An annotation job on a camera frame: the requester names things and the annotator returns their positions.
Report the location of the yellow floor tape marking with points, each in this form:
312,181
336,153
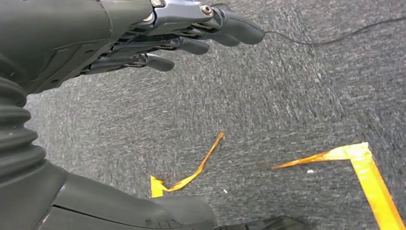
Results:
374,184

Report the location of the peeling yellow floor tape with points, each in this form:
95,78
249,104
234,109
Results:
190,177

